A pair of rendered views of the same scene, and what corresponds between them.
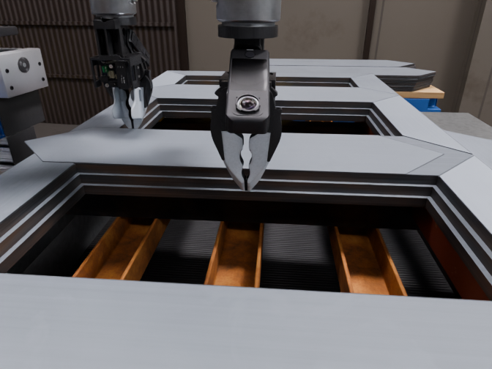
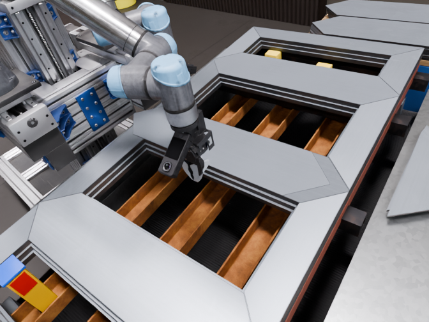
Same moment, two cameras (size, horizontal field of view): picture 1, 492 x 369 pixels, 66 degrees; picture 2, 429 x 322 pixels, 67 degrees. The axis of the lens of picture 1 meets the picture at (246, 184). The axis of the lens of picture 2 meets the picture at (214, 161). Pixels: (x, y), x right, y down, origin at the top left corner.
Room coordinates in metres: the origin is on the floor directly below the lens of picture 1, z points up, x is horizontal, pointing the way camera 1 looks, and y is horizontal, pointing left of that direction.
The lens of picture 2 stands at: (0.02, -0.45, 1.53)
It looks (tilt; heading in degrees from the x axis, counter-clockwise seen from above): 44 degrees down; 40
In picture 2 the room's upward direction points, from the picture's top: 13 degrees counter-clockwise
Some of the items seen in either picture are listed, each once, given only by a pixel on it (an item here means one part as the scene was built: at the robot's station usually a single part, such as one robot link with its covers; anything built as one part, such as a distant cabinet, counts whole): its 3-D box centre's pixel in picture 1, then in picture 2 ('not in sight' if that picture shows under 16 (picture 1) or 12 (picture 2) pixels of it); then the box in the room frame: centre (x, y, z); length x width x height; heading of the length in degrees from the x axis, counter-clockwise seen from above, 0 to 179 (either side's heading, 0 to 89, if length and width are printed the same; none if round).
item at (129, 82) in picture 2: not in sight; (137, 78); (0.48, 0.10, 1.17); 0.11 x 0.11 x 0.08; 13
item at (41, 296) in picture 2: not in sight; (32, 289); (0.03, 0.26, 0.78); 0.05 x 0.05 x 0.19; 85
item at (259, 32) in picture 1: (247, 75); (190, 136); (0.49, 0.00, 1.01); 0.09 x 0.08 x 0.12; 175
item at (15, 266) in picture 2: not in sight; (9, 271); (0.03, 0.26, 0.88); 0.06 x 0.06 x 0.02; 85
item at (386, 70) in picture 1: (329, 73); (404, 28); (1.62, -0.35, 0.82); 0.80 x 0.40 x 0.06; 85
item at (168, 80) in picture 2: not in sight; (172, 83); (0.48, 0.00, 1.17); 0.09 x 0.08 x 0.11; 103
